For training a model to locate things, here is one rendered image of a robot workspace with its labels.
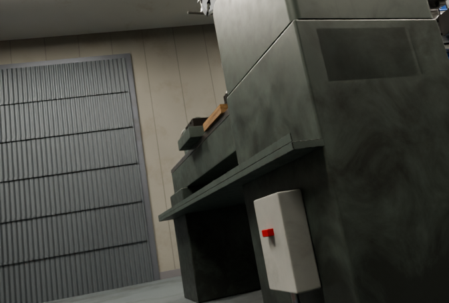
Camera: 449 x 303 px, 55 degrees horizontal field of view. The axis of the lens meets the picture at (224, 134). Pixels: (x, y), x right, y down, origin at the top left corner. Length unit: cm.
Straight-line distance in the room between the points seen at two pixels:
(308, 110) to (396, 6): 44
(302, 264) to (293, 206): 15
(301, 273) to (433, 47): 74
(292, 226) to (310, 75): 39
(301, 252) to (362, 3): 70
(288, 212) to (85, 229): 415
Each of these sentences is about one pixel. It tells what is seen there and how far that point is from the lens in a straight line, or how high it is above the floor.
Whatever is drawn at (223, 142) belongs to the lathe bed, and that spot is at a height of 75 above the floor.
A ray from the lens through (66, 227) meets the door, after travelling 520.
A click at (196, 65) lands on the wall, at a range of 565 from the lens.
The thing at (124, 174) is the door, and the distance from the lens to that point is 518.
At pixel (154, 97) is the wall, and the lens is 546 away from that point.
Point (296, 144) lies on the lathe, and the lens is 104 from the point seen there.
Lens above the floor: 35
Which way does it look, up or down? 13 degrees up
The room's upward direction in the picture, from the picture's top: 10 degrees counter-clockwise
